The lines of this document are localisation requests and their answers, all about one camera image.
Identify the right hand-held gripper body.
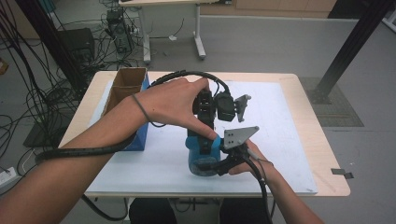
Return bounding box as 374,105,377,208
217,125,261,177

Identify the white power strip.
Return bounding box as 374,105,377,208
0,166,18,189

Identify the person's right leg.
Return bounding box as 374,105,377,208
219,198,269,224

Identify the person's left leg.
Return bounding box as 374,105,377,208
128,198,177,224

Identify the brown cardboard piece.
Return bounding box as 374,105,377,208
0,57,10,76

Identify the blue cardboard box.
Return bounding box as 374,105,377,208
100,66,151,152

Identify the thin grey cable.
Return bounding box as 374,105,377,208
247,148,276,185

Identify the white desk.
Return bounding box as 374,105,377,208
119,0,233,65

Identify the black tape strip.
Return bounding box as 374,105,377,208
330,167,355,180

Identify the tangle of black cables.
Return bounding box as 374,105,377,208
0,0,148,202

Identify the black box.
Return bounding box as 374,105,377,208
57,27,96,63

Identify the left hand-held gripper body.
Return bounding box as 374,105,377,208
191,89,252,133

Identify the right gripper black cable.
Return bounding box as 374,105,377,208
242,155,274,224

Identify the grey hair tie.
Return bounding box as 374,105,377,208
130,92,168,129

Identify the person's leg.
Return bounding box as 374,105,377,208
219,198,269,224
128,198,177,224

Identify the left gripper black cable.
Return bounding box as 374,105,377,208
35,70,232,222

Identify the white table mat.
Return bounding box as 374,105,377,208
85,79,318,196

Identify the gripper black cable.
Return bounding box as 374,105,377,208
242,155,274,224
35,70,232,222

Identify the black metal post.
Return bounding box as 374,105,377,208
14,0,87,91
307,0,396,105

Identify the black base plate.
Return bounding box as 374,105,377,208
22,114,77,149

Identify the person's left hand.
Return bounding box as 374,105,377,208
136,77,219,142

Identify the blue bottle with white cap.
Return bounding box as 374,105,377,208
184,130,224,178

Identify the person's right hand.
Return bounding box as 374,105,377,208
228,139,276,185

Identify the grey floor mat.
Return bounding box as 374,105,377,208
298,77,365,128

